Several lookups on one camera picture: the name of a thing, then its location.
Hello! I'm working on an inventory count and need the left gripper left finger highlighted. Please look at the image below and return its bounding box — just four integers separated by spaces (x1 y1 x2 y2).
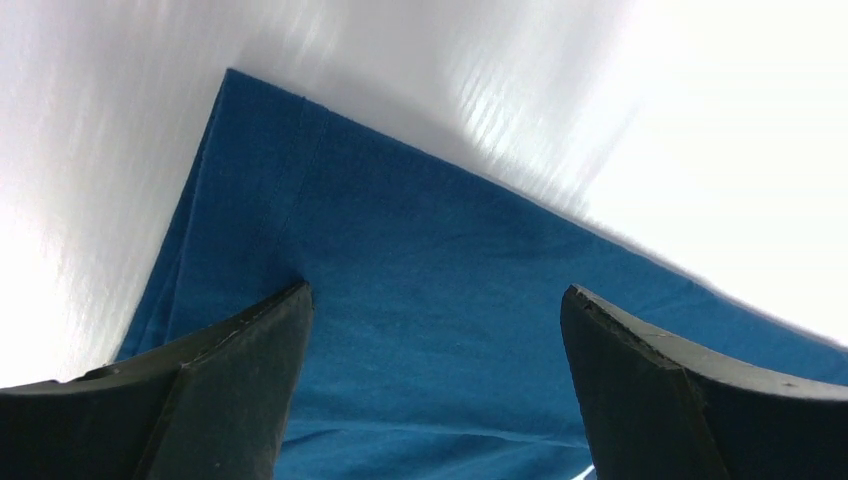
1 282 314 479

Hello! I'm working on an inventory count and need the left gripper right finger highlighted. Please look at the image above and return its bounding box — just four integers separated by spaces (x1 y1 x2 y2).
560 285 847 479

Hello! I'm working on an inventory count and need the blue t shirt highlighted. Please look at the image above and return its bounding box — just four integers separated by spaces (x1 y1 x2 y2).
119 70 847 479

